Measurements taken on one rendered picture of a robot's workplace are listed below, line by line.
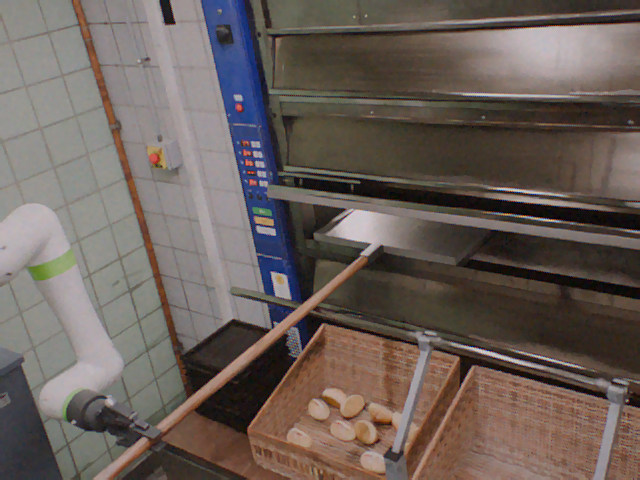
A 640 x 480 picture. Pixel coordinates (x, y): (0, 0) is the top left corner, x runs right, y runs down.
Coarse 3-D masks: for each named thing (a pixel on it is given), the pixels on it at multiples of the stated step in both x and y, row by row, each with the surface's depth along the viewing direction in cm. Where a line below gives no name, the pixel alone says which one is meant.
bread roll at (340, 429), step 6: (342, 420) 256; (336, 426) 255; (342, 426) 254; (348, 426) 254; (336, 432) 254; (342, 432) 253; (348, 432) 253; (354, 432) 253; (342, 438) 253; (348, 438) 253; (354, 438) 253
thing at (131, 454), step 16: (352, 272) 233; (336, 288) 227; (304, 304) 218; (288, 320) 212; (272, 336) 206; (256, 352) 202; (240, 368) 197; (208, 384) 191; (192, 400) 186; (176, 416) 182; (128, 448) 174; (144, 448) 175; (112, 464) 170; (128, 464) 172
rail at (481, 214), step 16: (304, 192) 236; (320, 192) 232; (336, 192) 229; (416, 208) 211; (432, 208) 208; (448, 208) 205; (464, 208) 203; (528, 224) 192; (544, 224) 190; (560, 224) 187; (576, 224) 185; (592, 224) 183
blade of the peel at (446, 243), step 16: (336, 224) 271; (352, 224) 269; (368, 224) 266; (384, 224) 264; (400, 224) 262; (416, 224) 260; (432, 224) 258; (448, 224) 256; (320, 240) 261; (336, 240) 257; (352, 240) 252; (368, 240) 255; (384, 240) 253; (400, 240) 251; (416, 240) 249; (432, 240) 247; (448, 240) 245; (464, 240) 243; (416, 256) 238; (432, 256) 234; (448, 256) 231
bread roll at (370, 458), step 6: (366, 456) 240; (372, 456) 238; (378, 456) 238; (366, 462) 239; (372, 462) 238; (378, 462) 237; (366, 468) 239; (372, 468) 238; (378, 468) 237; (384, 468) 237
